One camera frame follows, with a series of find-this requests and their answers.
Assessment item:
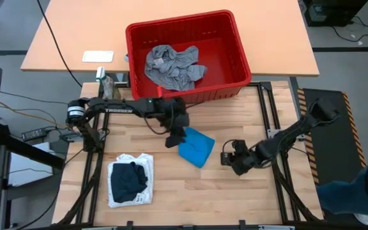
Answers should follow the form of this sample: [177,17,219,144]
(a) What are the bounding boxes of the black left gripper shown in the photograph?
[158,97,190,148]

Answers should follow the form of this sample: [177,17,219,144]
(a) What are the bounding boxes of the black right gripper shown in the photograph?
[233,139,261,176]

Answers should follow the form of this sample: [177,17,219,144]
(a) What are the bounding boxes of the bright blue cloth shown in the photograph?
[178,126,216,169]

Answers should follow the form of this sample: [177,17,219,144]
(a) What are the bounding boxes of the white textured cloth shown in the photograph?
[107,153,155,209]

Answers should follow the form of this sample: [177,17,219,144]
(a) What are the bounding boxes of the dark navy towel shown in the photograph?
[110,161,149,204]

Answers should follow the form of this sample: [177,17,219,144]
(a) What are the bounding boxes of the grey shirt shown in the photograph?
[144,44,208,92]

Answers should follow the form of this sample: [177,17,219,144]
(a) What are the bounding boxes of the red plastic laundry basket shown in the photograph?
[125,9,252,105]

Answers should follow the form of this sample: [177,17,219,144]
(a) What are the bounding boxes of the black mat with hazard stripes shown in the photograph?
[297,88,368,226]

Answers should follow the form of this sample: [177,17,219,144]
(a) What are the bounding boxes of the small grey device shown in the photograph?
[58,132,85,144]

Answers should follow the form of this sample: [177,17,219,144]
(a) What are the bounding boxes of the person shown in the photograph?
[316,137,368,226]

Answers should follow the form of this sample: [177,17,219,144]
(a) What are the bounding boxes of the white card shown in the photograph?
[82,50,114,63]

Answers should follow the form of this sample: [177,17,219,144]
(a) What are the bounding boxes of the light wooden desk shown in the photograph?
[20,0,320,77]

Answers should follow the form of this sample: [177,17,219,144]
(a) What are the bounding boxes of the white box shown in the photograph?
[7,142,64,187]

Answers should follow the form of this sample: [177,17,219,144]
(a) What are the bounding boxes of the black floor equipment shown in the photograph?
[302,0,368,28]

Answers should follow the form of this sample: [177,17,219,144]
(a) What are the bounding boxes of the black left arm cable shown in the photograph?
[142,110,174,135]

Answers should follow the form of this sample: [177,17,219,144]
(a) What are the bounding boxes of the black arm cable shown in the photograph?
[142,110,174,135]
[222,139,236,154]

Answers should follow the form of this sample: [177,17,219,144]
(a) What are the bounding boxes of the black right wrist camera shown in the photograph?
[220,151,235,166]

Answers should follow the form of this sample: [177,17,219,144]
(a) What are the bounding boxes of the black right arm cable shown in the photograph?
[222,139,236,154]

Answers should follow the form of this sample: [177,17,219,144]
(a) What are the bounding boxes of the black aluminium table frame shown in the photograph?
[52,81,324,230]

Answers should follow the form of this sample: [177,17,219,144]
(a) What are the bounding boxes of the long black cable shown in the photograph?
[36,0,83,88]

